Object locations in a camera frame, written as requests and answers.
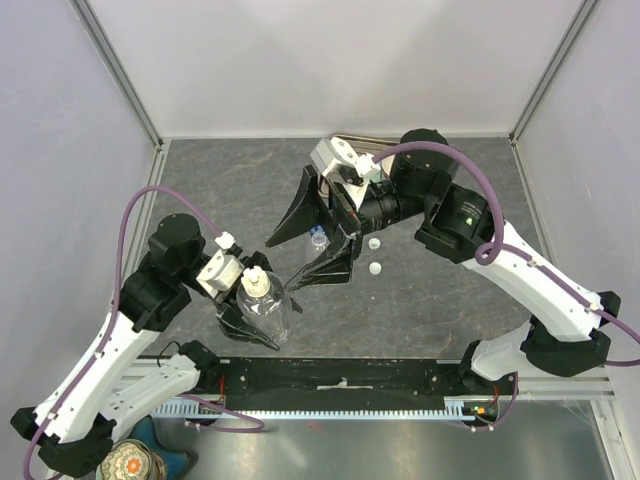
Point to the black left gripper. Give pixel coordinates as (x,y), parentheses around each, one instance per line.
(233,322)

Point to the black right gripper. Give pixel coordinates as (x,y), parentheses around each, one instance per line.
(308,208)

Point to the cream notched bottle cap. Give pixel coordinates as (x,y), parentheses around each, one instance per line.
(255,282)

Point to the clear bottle with notched cap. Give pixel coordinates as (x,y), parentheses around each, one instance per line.
(271,313)

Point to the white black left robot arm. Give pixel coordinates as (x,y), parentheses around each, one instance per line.
(73,430)

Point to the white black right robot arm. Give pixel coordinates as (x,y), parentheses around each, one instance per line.
(462,221)

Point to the blue label plastic bottle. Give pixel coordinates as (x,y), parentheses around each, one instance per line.
(318,239)

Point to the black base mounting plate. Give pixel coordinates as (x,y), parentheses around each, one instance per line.
(332,384)

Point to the metal serving tray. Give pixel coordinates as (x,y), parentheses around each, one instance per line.
(366,145)

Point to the blue star shaped dish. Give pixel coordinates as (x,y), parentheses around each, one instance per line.
(168,463)

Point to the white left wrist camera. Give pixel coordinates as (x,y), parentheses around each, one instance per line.
(221,272)

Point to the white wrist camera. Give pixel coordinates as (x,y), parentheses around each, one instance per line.
(337,161)
(221,272)

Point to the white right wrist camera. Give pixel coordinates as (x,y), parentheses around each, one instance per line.
(337,161)

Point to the light blue cable duct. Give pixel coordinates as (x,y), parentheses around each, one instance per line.
(452,410)

